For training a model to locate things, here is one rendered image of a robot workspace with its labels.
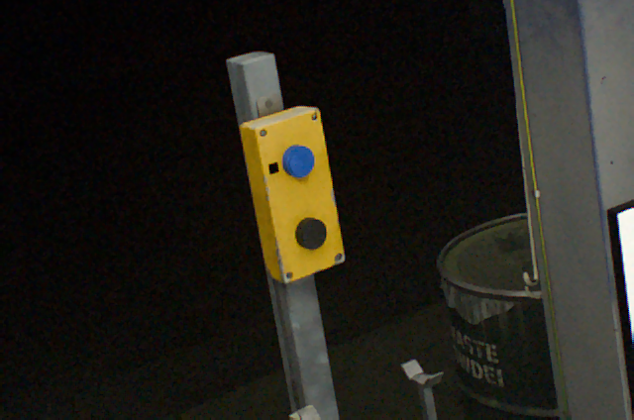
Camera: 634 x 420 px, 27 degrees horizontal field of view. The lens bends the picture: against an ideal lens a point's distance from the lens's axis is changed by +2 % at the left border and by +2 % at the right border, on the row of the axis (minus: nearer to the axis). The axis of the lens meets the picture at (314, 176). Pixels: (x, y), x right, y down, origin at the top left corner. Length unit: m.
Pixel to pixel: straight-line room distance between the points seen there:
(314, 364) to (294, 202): 0.30
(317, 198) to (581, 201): 0.47
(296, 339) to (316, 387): 0.10
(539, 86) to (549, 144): 0.10
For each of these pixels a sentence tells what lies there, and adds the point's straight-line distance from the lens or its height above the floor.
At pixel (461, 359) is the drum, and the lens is 3.25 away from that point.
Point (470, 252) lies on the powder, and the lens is 3.34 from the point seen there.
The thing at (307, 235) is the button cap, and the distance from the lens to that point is 2.06.
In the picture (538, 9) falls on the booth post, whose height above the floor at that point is 1.61.
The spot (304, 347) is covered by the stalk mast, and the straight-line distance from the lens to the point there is 2.20.
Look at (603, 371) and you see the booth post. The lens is 2.41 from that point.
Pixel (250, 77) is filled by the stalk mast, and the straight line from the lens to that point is 2.06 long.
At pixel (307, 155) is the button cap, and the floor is 1.49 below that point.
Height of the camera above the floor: 2.01
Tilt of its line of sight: 16 degrees down
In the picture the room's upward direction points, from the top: 10 degrees counter-clockwise
